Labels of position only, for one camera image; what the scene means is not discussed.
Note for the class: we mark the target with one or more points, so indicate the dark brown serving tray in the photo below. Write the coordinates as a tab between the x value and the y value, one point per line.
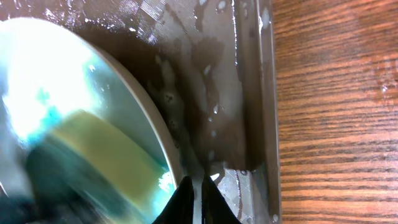
208	66

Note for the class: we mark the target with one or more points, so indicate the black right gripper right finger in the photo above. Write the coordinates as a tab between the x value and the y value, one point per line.
214	208

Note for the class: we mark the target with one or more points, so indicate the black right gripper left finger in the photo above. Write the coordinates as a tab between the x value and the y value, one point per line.
179	209

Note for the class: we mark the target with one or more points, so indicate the white plate blue streak top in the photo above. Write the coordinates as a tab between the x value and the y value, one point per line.
48	73

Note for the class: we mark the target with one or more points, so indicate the yellow green scrub sponge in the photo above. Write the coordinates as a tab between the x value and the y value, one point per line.
87	157

